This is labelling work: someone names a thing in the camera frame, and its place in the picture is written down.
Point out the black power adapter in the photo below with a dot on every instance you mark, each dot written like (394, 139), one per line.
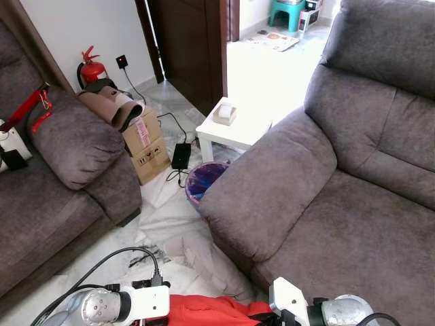
(181, 155)

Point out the grey fabric sofa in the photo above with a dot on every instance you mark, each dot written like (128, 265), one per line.
(68, 153)
(340, 204)

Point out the brown fabric bag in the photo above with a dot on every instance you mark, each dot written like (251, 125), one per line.
(109, 105)

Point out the red fire extinguisher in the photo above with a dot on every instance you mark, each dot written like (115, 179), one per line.
(93, 70)

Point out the white side table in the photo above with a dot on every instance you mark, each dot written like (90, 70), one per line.
(234, 132)

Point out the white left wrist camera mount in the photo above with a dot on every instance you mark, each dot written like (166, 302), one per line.
(148, 302)

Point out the black wall socket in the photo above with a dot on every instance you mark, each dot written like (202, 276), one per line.
(122, 62)

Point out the white box appliance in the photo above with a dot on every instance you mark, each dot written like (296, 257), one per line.
(310, 15)

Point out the teal plastic stool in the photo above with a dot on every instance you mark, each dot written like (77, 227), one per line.
(287, 13)

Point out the dark wooden door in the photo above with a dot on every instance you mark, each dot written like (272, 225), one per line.
(190, 47)

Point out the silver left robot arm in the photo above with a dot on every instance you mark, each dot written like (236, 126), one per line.
(95, 308)

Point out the white and black device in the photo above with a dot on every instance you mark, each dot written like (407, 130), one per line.
(12, 146)

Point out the patterned floor mat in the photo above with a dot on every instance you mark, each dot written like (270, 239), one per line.
(273, 41)

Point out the cardboard box with black symbols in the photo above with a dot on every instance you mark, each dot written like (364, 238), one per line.
(153, 164)

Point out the cardboard box with red label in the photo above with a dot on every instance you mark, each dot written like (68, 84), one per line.
(144, 132)

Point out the small white box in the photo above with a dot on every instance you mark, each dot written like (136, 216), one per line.
(225, 113)

